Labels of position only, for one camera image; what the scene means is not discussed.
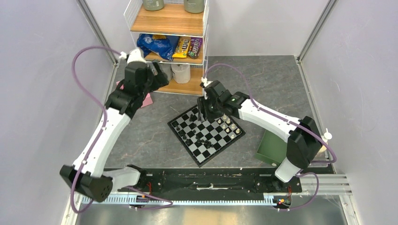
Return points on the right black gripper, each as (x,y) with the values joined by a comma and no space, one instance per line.
(202,101)

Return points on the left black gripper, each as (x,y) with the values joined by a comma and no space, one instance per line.
(160,80)

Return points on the black white chess board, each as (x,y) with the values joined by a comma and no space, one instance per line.
(223,140)

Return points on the white wire wooden shelf rack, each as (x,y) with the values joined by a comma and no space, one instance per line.
(173,20)

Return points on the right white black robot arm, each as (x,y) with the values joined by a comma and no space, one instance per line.
(302,137)

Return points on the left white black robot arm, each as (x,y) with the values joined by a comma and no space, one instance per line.
(87,175)

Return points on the white chess pieces corner group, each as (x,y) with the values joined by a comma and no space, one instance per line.
(228,125)

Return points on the black chess pieces group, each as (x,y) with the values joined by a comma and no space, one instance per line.
(192,132)

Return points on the white toilet paper roll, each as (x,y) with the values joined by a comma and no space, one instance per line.
(181,73)

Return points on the blue snack bag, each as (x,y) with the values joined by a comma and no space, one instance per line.
(162,45)

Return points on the pink plastic bin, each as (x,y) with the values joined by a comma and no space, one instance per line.
(147,100)

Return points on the yellow M&M candy bag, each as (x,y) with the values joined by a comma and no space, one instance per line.
(182,47)

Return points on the brown M&M candy bag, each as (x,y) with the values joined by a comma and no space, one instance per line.
(195,47)

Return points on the left green bottle on shelf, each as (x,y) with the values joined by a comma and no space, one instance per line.
(153,5)

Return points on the green bottle on shelf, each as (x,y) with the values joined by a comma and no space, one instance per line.
(153,5)
(194,6)

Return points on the green plastic tray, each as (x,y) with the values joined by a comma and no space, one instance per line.
(272,149)

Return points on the right green bottle on shelf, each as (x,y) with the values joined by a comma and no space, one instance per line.
(194,6)

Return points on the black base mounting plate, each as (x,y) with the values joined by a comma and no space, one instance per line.
(257,180)

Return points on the cream pump lotion bottle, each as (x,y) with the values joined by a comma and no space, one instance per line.
(325,137)

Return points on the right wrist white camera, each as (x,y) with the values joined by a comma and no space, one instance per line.
(205,82)

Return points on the wrist white camera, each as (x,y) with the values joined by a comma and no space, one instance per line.
(205,82)
(135,55)

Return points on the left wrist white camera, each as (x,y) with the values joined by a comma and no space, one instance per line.
(135,55)

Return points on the white cable duct strip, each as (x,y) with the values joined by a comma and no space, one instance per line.
(141,200)

